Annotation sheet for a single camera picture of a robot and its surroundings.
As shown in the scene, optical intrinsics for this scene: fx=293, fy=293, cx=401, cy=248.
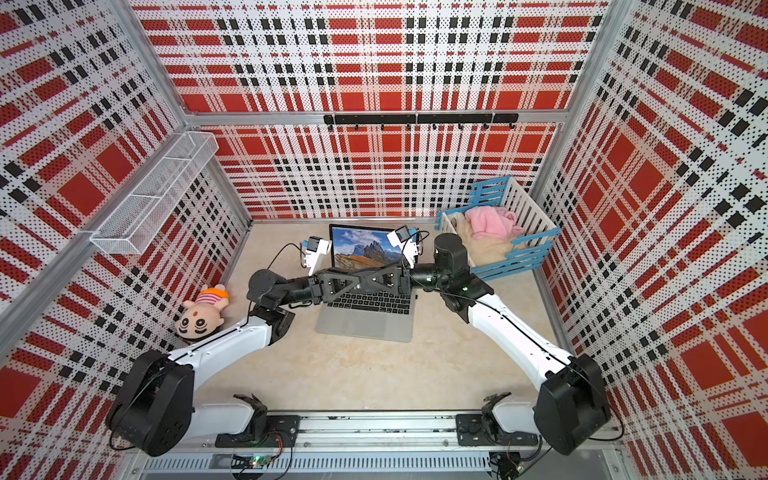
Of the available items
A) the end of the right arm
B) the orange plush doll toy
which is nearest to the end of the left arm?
the end of the right arm

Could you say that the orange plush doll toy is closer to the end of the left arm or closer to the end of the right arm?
the end of the left arm

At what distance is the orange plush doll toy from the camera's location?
86 cm

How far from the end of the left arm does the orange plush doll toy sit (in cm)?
47

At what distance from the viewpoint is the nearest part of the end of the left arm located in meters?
0.63
